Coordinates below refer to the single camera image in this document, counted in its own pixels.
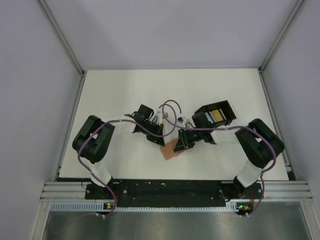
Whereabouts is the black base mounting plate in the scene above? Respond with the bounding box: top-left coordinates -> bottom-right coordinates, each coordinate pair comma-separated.
84,179 -> 262,208

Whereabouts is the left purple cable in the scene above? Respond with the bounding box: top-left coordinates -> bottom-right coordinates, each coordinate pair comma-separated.
77,103 -> 183,219

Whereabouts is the aluminium front rail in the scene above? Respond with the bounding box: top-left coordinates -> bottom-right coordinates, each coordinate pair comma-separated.
40,180 -> 313,202

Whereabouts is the aluminium frame post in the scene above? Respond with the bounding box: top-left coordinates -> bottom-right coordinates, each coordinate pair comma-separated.
36,0 -> 85,76
258,0 -> 307,73

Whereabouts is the left aluminium frame post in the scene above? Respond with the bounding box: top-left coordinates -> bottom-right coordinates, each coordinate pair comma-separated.
36,0 -> 85,76

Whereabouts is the black plastic card box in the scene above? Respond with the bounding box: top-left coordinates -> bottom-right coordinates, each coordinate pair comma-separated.
191,100 -> 237,128

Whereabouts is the right aluminium frame post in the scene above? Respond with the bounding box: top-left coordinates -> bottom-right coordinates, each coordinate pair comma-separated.
258,0 -> 307,73

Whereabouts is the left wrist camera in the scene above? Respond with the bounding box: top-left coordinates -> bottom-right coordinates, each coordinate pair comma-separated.
159,111 -> 169,121

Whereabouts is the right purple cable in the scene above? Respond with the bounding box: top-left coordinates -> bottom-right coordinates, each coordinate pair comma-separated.
158,99 -> 277,217

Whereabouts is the shiny metal sheet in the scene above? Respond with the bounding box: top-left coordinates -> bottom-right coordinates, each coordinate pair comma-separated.
43,202 -> 311,240

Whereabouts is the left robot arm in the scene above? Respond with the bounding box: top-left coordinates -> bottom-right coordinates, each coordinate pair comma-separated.
72,104 -> 168,199

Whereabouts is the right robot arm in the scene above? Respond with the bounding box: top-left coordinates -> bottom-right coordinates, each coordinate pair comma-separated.
172,112 -> 285,201

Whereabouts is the brown leather card holder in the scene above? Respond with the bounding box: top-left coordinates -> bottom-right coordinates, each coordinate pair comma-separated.
160,138 -> 183,161

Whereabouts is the purple cable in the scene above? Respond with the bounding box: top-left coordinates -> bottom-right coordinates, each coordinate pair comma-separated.
77,103 -> 183,219
158,99 -> 277,217

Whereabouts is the gold credit card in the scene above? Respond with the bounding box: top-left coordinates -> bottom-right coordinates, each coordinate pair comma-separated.
211,109 -> 225,122

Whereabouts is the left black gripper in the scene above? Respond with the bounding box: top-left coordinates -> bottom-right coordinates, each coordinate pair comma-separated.
142,121 -> 165,147

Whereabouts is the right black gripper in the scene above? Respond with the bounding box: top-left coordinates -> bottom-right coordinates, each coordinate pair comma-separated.
173,127 -> 203,153

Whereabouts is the grey slotted cable duct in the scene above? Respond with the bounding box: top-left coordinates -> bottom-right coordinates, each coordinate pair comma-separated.
50,201 -> 240,213

